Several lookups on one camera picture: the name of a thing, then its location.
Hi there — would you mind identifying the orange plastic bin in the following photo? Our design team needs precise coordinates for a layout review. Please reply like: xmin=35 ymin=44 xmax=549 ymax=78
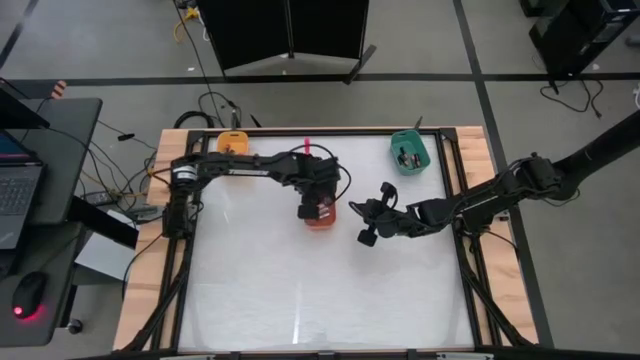
xmin=303 ymin=199 xmax=338 ymax=232

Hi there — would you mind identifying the black aluminium table frame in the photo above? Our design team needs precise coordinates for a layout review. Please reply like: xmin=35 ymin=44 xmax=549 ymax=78
xmin=117 ymin=126 xmax=539 ymax=354

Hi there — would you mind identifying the black floor power cable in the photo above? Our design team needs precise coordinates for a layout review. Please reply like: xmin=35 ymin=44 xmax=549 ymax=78
xmin=539 ymin=79 xmax=605 ymax=120

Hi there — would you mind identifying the black coiled floor cable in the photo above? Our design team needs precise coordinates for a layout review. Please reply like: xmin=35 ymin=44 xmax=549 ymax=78
xmin=173 ymin=90 xmax=242 ymax=130

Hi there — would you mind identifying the grey flat box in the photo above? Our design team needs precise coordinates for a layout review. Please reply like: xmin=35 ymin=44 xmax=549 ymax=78
xmin=74 ymin=231 xmax=138 ymax=282

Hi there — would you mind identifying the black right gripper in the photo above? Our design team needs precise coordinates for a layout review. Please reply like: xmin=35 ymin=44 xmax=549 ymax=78
xmin=348 ymin=197 xmax=419 ymax=240

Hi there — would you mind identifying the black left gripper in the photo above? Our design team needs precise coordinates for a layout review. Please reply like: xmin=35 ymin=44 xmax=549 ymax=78
xmin=294 ymin=154 xmax=342 ymax=214

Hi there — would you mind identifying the black mouse red light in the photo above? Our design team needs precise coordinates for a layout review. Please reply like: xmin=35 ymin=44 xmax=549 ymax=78
xmin=11 ymin=270 xmax=49 ymax=320

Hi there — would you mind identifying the black equipment cart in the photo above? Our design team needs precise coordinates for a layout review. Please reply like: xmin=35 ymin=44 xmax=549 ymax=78
xmin=519 ymin=0 xmax=640 ymax=95

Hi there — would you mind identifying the teal plastic bin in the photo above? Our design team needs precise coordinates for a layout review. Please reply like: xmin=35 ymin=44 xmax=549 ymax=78
xmin=389 ymin=129 xmax=432 ymax=178

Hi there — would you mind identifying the grey laptop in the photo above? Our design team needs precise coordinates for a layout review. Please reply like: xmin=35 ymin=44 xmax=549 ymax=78
xmin=0 ymin=130 xmax=46 ymax=251

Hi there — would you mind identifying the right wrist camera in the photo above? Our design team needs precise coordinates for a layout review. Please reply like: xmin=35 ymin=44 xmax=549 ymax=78
xmin=356 ymin=226 xmax=379 ymax=248

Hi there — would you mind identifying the yellow plastic bin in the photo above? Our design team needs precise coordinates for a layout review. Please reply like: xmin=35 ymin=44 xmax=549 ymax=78
xmin=215 ymin=130 xmax=250 ymax=156

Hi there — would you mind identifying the black desk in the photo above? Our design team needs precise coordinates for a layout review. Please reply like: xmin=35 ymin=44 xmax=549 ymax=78
xmin=0 ymin=97 xmax=104 ymax=349

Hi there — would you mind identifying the yellow floor cable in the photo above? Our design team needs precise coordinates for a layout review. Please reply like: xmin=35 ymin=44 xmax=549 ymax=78
xmin=172 ymin=6 xmax=202 ymax=43

